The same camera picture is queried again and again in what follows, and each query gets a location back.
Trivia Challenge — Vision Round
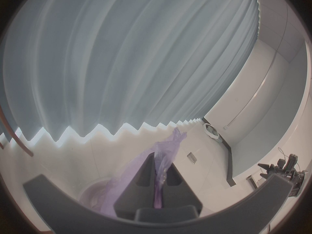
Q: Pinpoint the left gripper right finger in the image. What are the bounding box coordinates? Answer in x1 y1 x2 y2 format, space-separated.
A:
161 163 204 217

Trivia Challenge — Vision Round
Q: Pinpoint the purple plastic bag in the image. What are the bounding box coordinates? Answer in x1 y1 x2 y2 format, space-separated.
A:
99 127 188 215

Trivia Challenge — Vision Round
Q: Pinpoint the white round object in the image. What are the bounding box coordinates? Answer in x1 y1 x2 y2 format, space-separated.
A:
203 123 223 144

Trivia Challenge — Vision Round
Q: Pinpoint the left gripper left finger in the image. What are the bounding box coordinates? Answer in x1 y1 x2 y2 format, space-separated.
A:
114 152 156 221

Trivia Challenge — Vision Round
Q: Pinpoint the pale blue curtain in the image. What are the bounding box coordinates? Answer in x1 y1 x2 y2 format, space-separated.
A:
0 0 260 143

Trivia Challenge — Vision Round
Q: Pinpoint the white trash bin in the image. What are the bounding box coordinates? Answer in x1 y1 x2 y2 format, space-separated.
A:
78 179 117 213

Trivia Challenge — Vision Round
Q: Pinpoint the white cushioned wooden chair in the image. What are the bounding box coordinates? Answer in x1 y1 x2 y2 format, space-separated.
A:
0 105 34 156

